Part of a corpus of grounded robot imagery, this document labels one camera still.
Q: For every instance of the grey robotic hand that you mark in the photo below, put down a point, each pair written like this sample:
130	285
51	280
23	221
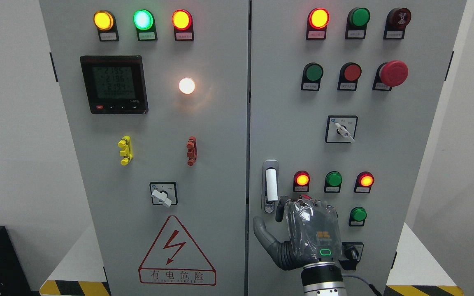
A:
313	229

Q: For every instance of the silver door handle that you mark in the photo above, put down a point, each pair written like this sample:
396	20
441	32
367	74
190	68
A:
270	185

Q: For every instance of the grey right cabinet door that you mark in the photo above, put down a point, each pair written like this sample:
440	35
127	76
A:
289	124

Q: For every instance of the grey cabinet door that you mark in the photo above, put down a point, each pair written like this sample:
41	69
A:
289	124
211	193

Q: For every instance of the grey left cabinet door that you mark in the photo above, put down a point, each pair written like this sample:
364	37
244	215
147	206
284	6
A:
211	193

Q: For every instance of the green push button lower right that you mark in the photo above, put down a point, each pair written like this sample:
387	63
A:
357	217

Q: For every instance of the green push button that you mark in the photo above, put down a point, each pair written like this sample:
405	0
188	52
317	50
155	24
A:
311	77
357	217

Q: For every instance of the red lit indicator middle left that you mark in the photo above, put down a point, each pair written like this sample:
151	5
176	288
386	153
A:
301	182

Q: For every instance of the green indicator middle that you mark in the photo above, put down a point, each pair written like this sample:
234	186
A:
333	181

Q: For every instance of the red lit indicator middle right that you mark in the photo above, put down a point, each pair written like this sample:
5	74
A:
364	182

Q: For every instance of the red high voltage warning sticker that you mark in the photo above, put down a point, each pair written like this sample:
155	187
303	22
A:
175	258

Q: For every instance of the red terminal connector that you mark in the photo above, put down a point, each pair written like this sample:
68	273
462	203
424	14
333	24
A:
192	153

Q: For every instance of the green push button upper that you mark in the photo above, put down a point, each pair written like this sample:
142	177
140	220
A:
311	77

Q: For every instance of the red push button upper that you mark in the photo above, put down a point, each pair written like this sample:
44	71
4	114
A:
349	75

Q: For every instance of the red emergency stop button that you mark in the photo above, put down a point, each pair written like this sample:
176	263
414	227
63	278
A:
390	74

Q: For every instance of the white lit indicator light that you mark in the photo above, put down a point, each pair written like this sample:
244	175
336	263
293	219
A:
187	85

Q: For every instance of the yellow terminal connector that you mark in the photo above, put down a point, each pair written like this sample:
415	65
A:
125	150

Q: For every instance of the top red lit indicator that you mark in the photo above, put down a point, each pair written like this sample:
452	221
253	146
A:
317	22

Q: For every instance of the top green indicator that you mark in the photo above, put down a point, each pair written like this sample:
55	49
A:
356	24

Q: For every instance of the dark red buzzer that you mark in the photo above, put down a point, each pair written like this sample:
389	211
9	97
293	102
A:
397	20

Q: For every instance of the black digital power meter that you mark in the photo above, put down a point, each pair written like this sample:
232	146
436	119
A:
114	84

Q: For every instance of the red lit indicator light left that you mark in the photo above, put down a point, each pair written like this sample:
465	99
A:
183	25

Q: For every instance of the green lit indicator light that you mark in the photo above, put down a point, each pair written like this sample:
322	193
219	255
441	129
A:
145	24

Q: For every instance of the yellow indicator light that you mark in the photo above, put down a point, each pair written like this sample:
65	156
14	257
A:
106	25

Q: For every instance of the black rotary switch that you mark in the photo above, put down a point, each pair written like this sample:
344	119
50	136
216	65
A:
351	255

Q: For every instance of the upper right rotary switch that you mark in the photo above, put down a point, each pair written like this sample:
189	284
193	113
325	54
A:
341	129

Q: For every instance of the left white rotary switch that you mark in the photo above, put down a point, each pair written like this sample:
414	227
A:
164	193

